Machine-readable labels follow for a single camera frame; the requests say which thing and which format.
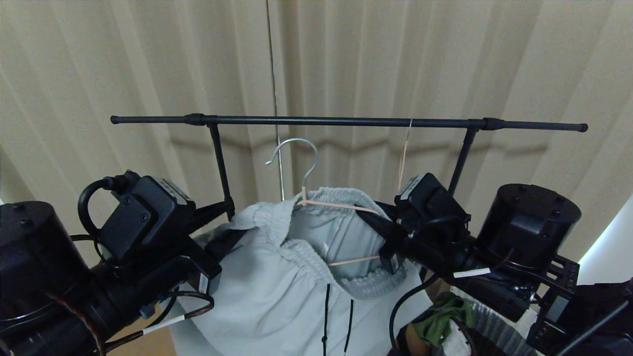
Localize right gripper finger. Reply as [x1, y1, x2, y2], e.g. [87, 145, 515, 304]
[368, 213, 403, 242]

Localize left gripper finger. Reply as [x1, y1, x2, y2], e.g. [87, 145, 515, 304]
[186, 199, 236, 234]
[205, 228, 247, 263]

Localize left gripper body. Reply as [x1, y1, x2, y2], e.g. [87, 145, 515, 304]
[106, 236, 224, 317]

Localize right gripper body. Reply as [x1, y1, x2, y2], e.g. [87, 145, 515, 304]
[378, 224, 471, 275]

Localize green printed shirt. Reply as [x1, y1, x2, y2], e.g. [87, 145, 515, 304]
[414, 291, 478, 347]

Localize pink clothes hanger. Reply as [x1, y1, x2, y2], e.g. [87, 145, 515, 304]
[397, 119, 414, 192]
[265, 138, 382, 268]

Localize pale grey shorts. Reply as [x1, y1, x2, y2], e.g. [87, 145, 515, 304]
[168, 186, 432, 356]

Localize white laundry basket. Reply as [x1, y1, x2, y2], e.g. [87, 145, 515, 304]
[396, 289, 544, 356]

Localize black clothes rack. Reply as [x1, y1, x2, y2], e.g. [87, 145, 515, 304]
[110, 113, 589, 222]

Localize beige curtain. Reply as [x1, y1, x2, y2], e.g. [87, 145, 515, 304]
[0, 0, 633, 297]

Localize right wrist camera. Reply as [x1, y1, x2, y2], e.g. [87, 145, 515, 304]
[394, 173, 472, 236]

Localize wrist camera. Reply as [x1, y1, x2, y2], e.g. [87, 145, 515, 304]
[98, 170, 197, 266]
[394, 173, 472, 236]

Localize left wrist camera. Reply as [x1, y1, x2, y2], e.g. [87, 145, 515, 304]
[98, 170, 197, 266]

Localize black cable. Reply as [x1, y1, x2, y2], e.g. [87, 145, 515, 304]
[388, 274, 441, 353]
[77, 177, 127, 236]

